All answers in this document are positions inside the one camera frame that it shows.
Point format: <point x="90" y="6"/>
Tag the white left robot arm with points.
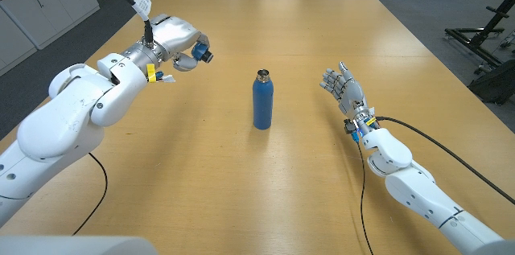
<point x="60" y="126"/>

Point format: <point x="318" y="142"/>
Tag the black angular base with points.
<point x="495" y="82"/>

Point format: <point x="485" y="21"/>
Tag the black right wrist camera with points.
<point x="349" y="126"/>

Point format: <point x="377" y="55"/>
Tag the black metal stand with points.
<point x="493" y="21"/>

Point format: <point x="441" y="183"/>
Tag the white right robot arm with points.
<point x="418" y="198"/>

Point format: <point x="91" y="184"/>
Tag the blue metal bottle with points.
<point x="262" y="102"/>

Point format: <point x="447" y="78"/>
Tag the long white cabinet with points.
<point x="24" y="34"/>

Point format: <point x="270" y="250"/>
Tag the blue bottle cap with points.
<point x="200" y="51"/>

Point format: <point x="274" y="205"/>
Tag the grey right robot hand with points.
<point x="352" y="94"/>

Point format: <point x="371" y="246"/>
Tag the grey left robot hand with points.
<point x="173" y="35"/>

